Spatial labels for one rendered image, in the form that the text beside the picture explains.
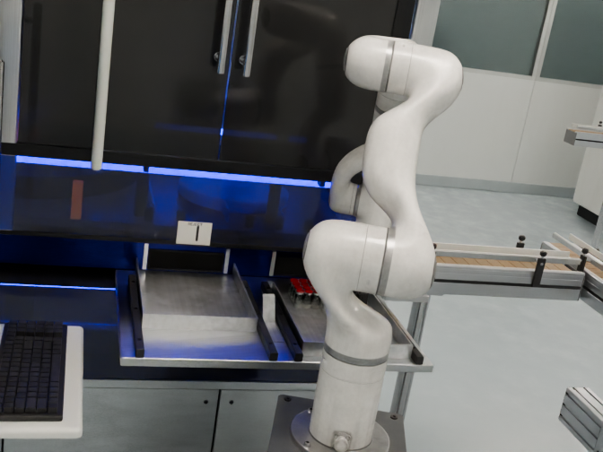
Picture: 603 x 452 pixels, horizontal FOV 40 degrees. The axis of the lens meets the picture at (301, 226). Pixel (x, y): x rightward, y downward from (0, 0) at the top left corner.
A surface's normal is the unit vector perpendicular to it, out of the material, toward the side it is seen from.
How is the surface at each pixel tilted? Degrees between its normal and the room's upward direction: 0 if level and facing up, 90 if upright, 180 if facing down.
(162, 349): 0
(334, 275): 94
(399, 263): 69
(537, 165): 90
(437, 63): 51
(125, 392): 90
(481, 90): 90
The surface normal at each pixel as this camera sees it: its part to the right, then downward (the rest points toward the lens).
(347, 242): -0.02, -0.34
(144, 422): 0.23, 0.33
